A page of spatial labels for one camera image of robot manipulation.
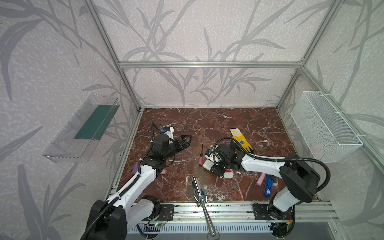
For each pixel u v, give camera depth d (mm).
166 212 727
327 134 628
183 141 719
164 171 849
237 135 1016
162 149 614
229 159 681
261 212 732
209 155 782
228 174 847
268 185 788
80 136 642
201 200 772
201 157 912
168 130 750
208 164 862
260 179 830
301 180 445
